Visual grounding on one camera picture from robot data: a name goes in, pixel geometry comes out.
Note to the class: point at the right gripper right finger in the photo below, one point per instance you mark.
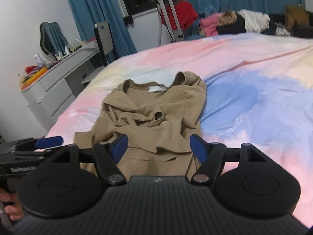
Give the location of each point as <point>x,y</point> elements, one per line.
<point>211,158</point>

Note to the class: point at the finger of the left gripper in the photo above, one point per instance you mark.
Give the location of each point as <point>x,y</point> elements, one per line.
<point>46,143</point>

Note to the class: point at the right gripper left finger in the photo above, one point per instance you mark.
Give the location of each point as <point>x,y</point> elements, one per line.
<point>107,156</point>

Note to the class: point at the tan sweatshirt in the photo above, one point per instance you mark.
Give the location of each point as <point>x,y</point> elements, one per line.
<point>158,122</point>

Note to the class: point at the person left hand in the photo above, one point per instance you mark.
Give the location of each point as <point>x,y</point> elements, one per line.
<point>14,211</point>

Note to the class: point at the white dressing table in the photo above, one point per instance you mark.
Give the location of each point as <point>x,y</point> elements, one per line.
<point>50,95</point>

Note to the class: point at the orange tray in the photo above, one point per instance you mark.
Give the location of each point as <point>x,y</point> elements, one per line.
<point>26,83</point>

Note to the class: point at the pastel tie-dye bed cover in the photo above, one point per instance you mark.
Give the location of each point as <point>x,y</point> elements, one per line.
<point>259,90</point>

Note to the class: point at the wavy vanity mirror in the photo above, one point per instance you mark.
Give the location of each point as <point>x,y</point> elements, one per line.
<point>52,39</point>

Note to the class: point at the black and white chair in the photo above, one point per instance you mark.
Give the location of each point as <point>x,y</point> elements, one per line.
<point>105,46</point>

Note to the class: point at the black garment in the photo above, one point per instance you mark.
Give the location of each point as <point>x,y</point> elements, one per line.
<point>233,28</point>

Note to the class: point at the pink garment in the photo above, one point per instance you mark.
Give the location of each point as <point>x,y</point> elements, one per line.
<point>208,25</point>

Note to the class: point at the red garment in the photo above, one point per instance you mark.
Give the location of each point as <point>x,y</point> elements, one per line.
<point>185,12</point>

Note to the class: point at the white garment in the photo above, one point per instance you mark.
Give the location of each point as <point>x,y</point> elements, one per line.
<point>255,22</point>

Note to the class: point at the left blue curtain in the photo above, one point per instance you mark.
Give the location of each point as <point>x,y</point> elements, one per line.
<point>89,12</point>

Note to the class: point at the silver tripod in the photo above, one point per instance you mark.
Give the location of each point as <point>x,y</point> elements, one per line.
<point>175,35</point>

